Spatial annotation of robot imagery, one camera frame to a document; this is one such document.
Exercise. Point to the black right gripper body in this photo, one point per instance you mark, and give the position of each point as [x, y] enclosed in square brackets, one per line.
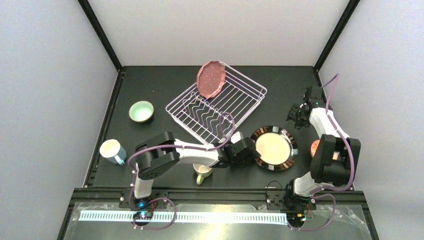
[298, 112]

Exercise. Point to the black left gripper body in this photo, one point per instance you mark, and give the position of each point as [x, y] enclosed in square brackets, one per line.
[248, 150]

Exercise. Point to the dark striped plate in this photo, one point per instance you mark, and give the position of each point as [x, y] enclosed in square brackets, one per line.
[278, 148]

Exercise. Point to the white wire dish rack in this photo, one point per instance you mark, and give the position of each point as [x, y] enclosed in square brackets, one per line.
[209, 119]

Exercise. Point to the pink polka dot plate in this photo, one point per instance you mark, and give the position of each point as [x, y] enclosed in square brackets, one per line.
[210, 79]

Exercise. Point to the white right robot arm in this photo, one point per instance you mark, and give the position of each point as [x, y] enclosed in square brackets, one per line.
[333, 166]

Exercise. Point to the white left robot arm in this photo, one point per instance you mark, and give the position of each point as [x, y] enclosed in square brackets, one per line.
[157, 155]

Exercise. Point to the orange floral bowl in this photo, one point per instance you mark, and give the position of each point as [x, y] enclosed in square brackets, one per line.
[313, 147]

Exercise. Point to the green celadon bowl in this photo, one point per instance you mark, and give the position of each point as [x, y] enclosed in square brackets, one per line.
[141, 111]

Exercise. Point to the white LED light strip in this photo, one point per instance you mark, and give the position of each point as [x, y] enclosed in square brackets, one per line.
[185, 217]

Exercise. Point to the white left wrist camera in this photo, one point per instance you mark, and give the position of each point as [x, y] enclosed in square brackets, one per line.
[237, 136]

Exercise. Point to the cream mug green handle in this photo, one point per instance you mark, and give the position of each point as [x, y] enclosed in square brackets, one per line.
[202, 172]

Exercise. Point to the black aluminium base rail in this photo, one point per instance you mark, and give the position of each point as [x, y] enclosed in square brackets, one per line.
[255, 197]

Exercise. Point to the black right frame post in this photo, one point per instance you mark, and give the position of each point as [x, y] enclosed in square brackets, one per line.
[337, 31]

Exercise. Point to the black frame post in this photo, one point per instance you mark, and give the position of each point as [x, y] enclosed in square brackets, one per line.
[98, 29]
[337, 31]

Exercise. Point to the white mug blue handle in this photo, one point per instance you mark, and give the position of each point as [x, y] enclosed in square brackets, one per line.
[113, 151]

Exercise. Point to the black left frame post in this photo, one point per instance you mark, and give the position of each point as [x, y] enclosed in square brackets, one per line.
[98, 29]

